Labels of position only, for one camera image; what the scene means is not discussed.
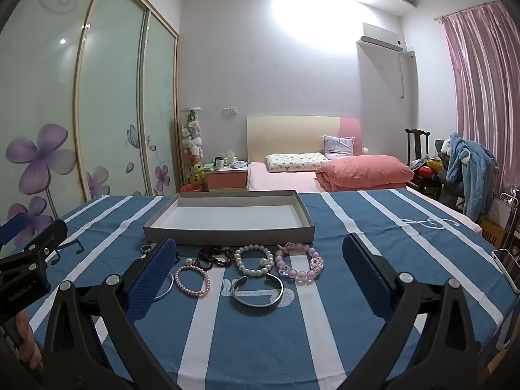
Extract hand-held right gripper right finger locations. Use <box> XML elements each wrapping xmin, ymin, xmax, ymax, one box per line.
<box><xmin>342</xmin><ymin>233</ymin><xmax>482</xmax><ymax>390</ymax></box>

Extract pink pearl bracelet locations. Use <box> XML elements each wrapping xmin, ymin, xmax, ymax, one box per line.
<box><xmin>175</xmin><ymin>265</ymin><xmax>211</xmax><ymax>298</ymax></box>

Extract dark red bead bracelet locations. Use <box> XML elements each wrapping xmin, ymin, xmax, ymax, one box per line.
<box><xmin>197</xmin><ymin>246</ymin><xmax>235</xmax><ymax>271</ymax></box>

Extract pink beige nightstand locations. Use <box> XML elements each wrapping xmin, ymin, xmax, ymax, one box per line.
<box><xmin>203</xmin><ymin>160</ymin><xmax>248</xmax><ymax>192</ymax></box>

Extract pink flower bead bracelet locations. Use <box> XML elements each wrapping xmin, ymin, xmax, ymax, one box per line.
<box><xmin>275</xmin><ymin>242</ymin><xmax>326</xmax><ymax>286</ymax></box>

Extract pink curtain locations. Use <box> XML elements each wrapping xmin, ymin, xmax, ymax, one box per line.
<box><xmin>441</xmin><ymin>8</ymin><xmax>520</xmax><ymax>196</ymax></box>

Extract dark wooden chair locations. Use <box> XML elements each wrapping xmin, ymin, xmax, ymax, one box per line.
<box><xmin>405</xmin><ymin>128</ymin><xmax>448</xmax><ymax>200</ymax></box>

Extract folded pink quilt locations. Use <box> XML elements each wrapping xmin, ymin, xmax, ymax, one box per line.
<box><xmin>316</xmin><ymin>154</ymin><xmax>415</xmax><ymax>192</ymax></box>

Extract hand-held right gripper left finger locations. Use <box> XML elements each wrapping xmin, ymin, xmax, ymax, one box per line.
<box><xmin>41</xmin><ymin>236</ymin><xmax>181</xmax><ymax>390</ymax></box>

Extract white air conditioner pipe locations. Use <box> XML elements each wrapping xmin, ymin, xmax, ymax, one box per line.
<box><xmin>398</xmin><ymin>51</ymin><xmax>416</xmax><ymax>100</ymax></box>

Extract hanging plush toys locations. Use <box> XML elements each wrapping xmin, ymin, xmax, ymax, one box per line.
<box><xmin>181</xmin><ymin>110</ymin><xmax>204</xmax><ymax>163</ymax></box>

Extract blue white striped tablecloth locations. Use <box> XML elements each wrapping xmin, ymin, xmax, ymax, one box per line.
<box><xmin>8</xmin><ymin>188</ymin><xmax>520</xmax><ymax>390</ymax></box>

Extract white air conditioner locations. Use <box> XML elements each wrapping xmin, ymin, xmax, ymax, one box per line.
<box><xmin>357</xmin><ymin>23</ymin><xmax>405</xmax><ymax>53</ymax></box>

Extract red yellow bag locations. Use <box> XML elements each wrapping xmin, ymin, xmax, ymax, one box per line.
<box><xmin>410</xmin><ymin>158</ymin><xmax>443</xmax><ymax>180</ymax></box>

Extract grey shallow tray box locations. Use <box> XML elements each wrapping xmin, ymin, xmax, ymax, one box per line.
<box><xmin>143</xmin><ymin>190</ymin><xmax>316</xmax><ymax>246</ymax></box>

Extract blue fleece robe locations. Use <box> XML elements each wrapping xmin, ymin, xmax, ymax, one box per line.
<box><xmin>446</xmin><ymin>132</ymin><xmax>500</xmax><ymax>218</ymax></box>

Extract white patterned pillow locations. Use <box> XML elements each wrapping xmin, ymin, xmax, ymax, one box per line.
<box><xmin>266</xmin><ymin>152</ymin><xmax>329</xmax><ymax>173</ymax></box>

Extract cardboard box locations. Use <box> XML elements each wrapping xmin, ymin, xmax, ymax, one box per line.
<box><xmin>479</xmin><ymin>217</ymin><xmax>508</xmax><ymax>249</ymax></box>

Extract floral sliding door wardrobe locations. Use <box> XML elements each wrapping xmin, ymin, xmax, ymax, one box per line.
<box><xmin>0</xmin><ymin>0</ymin><xmax>180</xmax><ymax>253</ymax></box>

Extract white smartphone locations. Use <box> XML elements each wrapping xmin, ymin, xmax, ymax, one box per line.
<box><xmin>491</xmin><ymin>248</ymin><xmax>520</xmax><ymax>295</ymax></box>

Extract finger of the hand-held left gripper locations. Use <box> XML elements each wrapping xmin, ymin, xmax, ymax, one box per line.
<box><xmin>0</xmin><ymin>212</ymin><xmax>28</xmax><ymax>248</ymax></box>
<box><xmin>0</xmin><ymin>218</ymin><xmax>69</xmax><ymax>283</ymax></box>

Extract metal wire rack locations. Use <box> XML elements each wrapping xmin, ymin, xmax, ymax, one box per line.
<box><xmin>499</xmin><ymin>185</ymin><xmax>520</xmax><ymax>253</ymax></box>

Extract bed with pink sheet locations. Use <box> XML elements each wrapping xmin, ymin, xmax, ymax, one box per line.
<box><xmin>246</xmin><ymin>161</ymin><xmax>419</xmax><ymax>192</ymax></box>

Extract wide silver bangle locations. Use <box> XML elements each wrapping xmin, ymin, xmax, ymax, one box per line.
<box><xmin>229</xmin><ymin>274</ymin><xmax>284</xmax><ymax>308</ymax></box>

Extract white pearl bracelet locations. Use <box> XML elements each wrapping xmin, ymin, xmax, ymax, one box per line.
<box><xmin>234</xmin><ymin>244</ymin><xmax>275</xmax><ymax>277</ymax></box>

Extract lavender pillow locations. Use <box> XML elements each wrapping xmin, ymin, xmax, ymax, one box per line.
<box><xmin>321</xmin><ymin>135</ymin><xmax>355</xmax><ymax>160</ymax></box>

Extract person's left hand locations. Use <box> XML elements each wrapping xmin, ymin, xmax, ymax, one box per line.
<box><xmin>12</xmin><ymin>316</ymin><xmax>44</xmax><ymax>370</ymax></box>

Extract thin silver bangle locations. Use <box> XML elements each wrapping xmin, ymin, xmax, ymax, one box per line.
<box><xmin>152</xmin><ymin>273</ymin><xmax>175</xmax><ymax>302</ymax></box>

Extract beige pink headboard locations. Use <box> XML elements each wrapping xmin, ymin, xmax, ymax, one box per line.
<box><xmin>247</xmin><ymin>116</ymin><xmax>361</xmax><ymax>163</ymax></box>

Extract curtain rod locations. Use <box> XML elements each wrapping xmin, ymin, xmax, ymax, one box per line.
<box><xmin>434</xmin><ymin>2</ymin><xmax>504</xmax><ymax>21</ymax></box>

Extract yellow green plush toy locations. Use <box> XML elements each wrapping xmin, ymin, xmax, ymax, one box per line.
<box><xmin>188</xmin><ymin>162</ymin><xmax>206</xmax><ymax>185</ymax></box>

